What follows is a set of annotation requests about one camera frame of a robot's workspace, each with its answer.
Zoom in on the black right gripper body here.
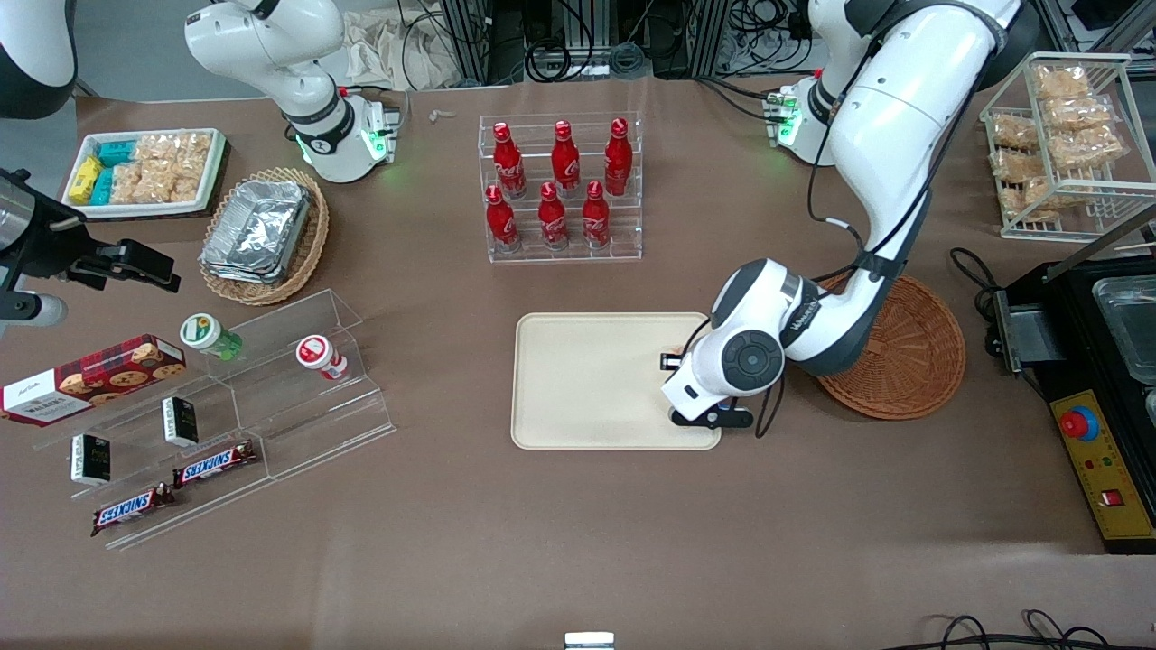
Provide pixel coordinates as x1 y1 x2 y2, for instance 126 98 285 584
0 194 125 292

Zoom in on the beige plastic tray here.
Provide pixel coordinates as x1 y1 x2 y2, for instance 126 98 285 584
510 311 723 451

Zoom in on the white rectangular snack tray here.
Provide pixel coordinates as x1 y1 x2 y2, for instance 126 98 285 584
61 127 228 221

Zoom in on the light oval wicker basket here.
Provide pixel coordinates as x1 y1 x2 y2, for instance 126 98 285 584
198 166 331 307

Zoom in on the brown round wicker basket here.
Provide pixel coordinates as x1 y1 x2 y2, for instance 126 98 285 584
813 274 967 422

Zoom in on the clear bag of rice snacks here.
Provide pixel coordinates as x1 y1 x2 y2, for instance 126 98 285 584
134 133 181 166
175 131 214 180
109 162 145 206
136 162 179 205

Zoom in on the yellow snack pack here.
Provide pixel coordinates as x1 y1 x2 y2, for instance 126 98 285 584
67 155 103 205

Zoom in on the green lid drink bottle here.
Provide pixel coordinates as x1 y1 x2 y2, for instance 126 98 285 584
178 312 244 363

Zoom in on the red tartan cookie box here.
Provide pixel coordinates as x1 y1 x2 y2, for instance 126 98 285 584
0 333 189 428

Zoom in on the aluminium foil container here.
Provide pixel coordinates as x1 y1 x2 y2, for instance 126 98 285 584
202 178 313 274

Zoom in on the clear acrylic bottle rack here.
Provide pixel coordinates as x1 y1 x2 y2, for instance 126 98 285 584
477 110 644 265

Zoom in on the small black box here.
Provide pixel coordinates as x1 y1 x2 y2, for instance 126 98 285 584
70 432 113 488
160 395 200 449

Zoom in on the red cola bottle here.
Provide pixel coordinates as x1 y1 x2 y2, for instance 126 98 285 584
492 122 527 200
550 119 583 199
581 180 613 251
484 184 521 255
603 117 633 198
537 181 571 252

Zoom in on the red lid drink bottle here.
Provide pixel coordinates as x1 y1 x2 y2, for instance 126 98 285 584
294 334 350 384

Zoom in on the Snickers chocolate bar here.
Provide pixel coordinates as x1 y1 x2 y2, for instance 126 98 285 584
89 482 178 539
171 439 259 489

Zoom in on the clear acrylic step display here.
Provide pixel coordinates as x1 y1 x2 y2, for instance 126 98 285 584
31 288 399 553

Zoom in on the crumpled beige cloth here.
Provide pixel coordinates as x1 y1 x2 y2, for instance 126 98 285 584
341 7 463 92

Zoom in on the black machine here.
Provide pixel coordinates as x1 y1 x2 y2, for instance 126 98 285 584
992 203 1156 405

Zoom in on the yellow emergency stop box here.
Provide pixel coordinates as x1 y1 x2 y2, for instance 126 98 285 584
1049 389 1156 555

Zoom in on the metal pan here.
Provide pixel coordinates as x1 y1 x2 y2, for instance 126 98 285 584
1091 274 1156 386

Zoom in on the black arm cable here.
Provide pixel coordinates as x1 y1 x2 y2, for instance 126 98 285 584
754 36 985 441

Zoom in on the black looped table cable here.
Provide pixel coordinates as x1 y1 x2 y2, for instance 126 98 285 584
947 246 1005 313

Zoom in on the aluminium frame rack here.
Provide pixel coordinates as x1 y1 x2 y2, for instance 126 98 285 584
438 0 814 88

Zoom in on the black floor cable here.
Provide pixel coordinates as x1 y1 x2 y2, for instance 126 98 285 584
903 608 1156 650

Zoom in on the white wire rack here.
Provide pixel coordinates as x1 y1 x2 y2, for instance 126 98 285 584
980 51 1156 243

